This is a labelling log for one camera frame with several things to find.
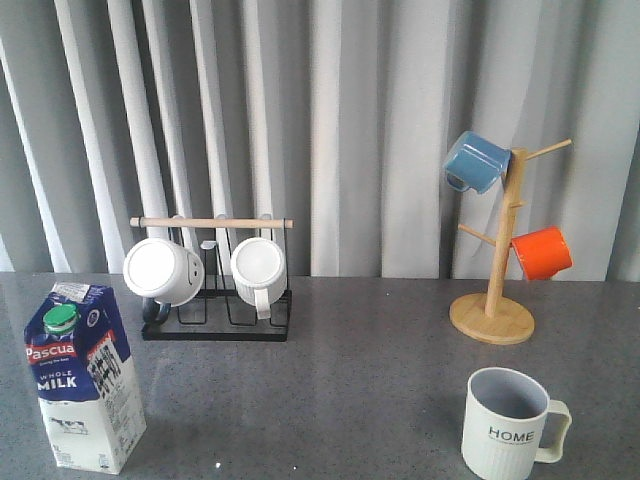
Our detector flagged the cream HOME mug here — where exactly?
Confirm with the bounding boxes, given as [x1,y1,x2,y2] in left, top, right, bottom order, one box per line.
[461,367,572,479]

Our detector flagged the grey pleated curtain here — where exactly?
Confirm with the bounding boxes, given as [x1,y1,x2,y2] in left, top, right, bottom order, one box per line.
[1,1,639,281]

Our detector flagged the black wire mug rack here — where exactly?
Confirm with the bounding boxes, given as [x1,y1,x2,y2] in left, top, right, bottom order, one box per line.
[130,216,294,342]

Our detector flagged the white smiley face mug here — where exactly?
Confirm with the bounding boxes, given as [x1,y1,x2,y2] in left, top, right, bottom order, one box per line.
[123,238,205,324]

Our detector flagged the blue white milk carton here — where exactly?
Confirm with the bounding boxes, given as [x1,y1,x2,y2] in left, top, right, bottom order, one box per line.
[24,282,146,474]

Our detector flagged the wooden mug tree stand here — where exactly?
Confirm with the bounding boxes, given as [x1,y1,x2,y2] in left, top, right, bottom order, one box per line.
[449,139,572,345]

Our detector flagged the orange enamel mug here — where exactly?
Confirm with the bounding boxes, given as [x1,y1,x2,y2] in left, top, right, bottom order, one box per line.
[511,226,573,280]

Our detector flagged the blue enamel mug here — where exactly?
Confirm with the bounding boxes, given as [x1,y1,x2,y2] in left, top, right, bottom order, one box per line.
[444,131,511,194]

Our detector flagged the white ribbed mug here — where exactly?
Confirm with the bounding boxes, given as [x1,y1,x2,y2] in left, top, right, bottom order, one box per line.
[231,237,286,320]

